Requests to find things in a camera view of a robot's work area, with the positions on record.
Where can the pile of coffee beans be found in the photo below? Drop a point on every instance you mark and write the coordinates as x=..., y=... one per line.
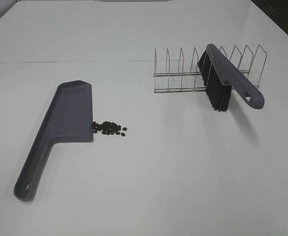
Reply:
x=108, y=128

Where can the grey plastic dustpan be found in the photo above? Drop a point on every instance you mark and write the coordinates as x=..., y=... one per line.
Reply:
x=68, y=119

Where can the grey hand brush black bristles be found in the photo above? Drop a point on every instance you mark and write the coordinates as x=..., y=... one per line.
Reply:
x=220, y=76

